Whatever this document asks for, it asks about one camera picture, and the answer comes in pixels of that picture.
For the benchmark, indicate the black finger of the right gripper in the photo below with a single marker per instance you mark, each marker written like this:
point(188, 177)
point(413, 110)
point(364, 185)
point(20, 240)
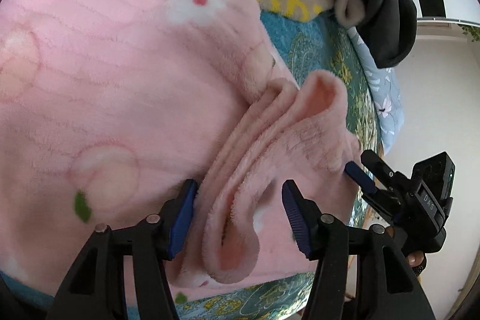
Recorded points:
point(380, 170)
point(379, 199)

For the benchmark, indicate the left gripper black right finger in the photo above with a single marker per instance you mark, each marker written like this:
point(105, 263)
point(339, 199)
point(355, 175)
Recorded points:
point(324, 239)

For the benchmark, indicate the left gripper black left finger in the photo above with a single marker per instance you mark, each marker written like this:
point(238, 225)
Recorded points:
point(157, 240)

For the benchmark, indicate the pink fleece floral garment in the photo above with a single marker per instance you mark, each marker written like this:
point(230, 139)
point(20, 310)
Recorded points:
point(240, 235)

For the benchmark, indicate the person's right hand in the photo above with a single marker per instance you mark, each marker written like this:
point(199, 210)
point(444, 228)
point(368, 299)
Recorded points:
point(416, 260)

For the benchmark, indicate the grey-blue floral bedsheet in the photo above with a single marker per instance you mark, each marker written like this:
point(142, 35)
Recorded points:
point(385, 90)

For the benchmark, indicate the teal floral plush blanket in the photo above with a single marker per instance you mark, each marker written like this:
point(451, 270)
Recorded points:
point(326, 61)

